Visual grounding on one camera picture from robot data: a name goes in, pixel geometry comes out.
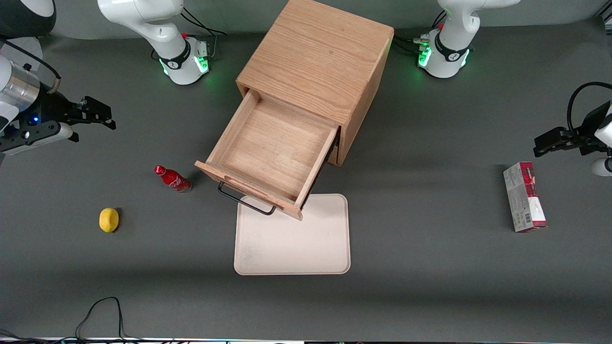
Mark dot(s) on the wooden drawer with plain front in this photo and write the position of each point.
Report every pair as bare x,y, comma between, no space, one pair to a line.
335,156

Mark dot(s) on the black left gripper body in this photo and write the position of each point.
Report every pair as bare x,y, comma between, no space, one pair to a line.
589,124

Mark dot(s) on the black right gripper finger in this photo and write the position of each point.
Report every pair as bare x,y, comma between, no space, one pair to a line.
107,124
98,109

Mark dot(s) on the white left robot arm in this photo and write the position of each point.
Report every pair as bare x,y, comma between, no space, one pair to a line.
447,62

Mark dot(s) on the wooden drawer with notched front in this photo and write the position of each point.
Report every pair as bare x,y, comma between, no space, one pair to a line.
277,143

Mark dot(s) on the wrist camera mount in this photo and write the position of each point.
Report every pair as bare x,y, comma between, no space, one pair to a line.
601,167
28,138

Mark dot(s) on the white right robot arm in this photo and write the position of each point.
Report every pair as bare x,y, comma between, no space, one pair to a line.
172,57

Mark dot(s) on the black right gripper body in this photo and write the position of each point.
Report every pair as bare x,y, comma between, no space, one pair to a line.
49,108

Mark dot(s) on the red plaid carton box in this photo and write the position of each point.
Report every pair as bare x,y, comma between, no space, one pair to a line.
523,200

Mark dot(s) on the yellow lemon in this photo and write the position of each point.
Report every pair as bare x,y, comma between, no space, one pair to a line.
109,220

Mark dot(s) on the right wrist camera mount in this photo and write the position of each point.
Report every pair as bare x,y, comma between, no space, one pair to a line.
28,138

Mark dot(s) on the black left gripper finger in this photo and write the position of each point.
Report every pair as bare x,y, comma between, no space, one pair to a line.
564,134
547,147

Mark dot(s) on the red cola bottle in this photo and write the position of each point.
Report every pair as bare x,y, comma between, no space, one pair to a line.
174,180

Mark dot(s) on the beige rectangular tray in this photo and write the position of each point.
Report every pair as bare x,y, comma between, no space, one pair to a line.
296,243

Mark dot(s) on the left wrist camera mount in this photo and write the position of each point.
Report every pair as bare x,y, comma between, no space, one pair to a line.
601,167

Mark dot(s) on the wooden drawer cabinet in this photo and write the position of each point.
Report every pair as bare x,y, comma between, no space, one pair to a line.
320,52

